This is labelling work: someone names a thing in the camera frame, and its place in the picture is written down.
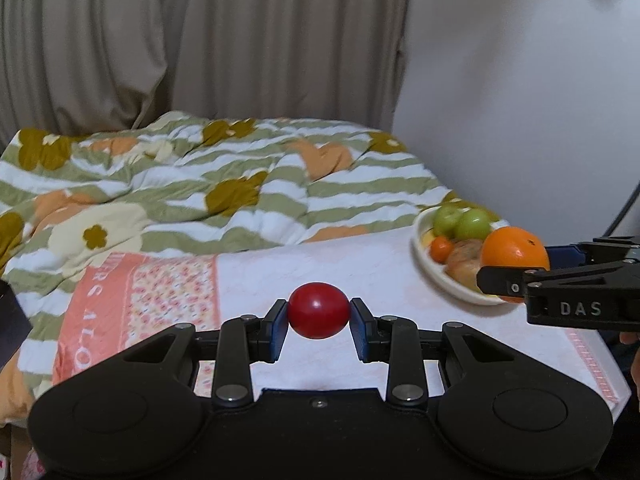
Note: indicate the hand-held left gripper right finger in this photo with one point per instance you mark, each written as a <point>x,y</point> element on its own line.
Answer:
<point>360,334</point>

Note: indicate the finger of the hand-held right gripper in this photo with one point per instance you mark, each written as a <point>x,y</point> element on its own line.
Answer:
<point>562,256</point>
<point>500,282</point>

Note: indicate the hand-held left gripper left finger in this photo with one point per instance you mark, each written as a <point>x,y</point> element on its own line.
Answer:
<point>277,334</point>

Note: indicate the large orange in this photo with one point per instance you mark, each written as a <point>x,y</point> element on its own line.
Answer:
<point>512,250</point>

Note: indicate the large yellow apple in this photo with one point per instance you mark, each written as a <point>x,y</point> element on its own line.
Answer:
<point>465,262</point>

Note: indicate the red tomato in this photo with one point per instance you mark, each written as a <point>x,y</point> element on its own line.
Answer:
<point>317,310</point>

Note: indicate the green apple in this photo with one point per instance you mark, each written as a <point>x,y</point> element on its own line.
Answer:
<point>446,220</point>
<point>473,224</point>

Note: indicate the small orange tangerine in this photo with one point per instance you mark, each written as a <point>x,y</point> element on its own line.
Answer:
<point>440,249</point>

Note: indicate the white oval dish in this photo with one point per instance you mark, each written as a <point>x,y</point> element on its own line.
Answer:
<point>429,266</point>

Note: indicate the person's right hand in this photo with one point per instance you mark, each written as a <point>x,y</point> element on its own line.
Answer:
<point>630,338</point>

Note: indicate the pink floral printed towel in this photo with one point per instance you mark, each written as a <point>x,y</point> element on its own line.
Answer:
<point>360,270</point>

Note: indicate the black metal stand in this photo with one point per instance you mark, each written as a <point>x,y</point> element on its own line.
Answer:
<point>620,217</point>

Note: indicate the green striped floral quilt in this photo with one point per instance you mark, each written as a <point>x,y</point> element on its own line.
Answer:
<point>150,185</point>

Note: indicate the beige curtain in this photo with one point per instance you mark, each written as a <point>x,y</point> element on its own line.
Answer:
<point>225,35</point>

